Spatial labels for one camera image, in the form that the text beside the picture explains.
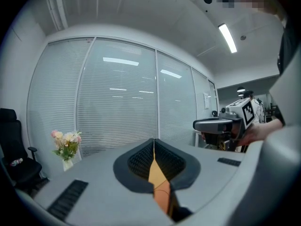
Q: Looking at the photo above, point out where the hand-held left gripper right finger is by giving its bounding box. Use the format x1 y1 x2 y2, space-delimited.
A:
154 137 247 221

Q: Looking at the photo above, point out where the white ceramic vase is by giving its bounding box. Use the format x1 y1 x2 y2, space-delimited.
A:
62 158 74 172

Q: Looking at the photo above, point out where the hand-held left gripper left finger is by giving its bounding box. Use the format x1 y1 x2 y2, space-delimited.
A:
33 137 174 226

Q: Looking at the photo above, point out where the long ceiling light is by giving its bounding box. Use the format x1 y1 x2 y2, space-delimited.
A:
218 23 238 54

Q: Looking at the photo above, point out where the pink and yellow flower bouquet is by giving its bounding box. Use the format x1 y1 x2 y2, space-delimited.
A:
50 129 82 161

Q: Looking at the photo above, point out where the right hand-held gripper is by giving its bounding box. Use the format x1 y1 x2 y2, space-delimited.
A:
192 97 256 152

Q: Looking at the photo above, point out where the orange wooden drawer box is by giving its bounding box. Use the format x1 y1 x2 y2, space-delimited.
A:
152 180 181 222

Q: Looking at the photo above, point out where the person's right hand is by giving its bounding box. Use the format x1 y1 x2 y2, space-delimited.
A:
237 123 268 148

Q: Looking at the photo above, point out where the person's right forearm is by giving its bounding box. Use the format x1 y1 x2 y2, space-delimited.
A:
264 117 285 140

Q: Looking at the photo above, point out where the black office chair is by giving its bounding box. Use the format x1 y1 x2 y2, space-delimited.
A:
0 107 49 193

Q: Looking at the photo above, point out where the small plastic bottle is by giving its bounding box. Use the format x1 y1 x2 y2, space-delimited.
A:
9 157 24 167

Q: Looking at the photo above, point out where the person's black clothing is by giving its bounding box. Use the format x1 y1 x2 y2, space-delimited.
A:
277 17 297 75

